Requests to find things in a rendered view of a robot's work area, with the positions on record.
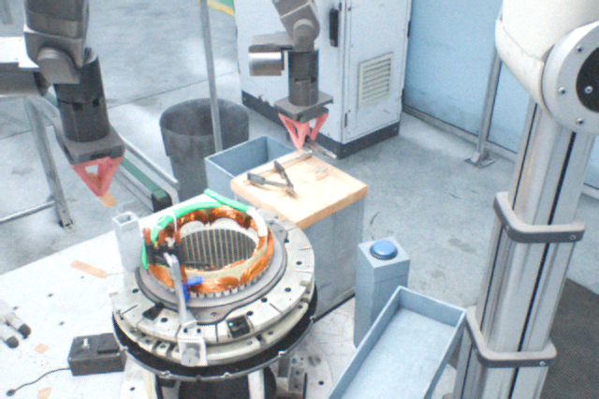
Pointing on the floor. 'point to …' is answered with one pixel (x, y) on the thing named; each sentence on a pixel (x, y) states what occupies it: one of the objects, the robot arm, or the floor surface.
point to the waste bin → (192, 170)
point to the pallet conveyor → (143, 188)
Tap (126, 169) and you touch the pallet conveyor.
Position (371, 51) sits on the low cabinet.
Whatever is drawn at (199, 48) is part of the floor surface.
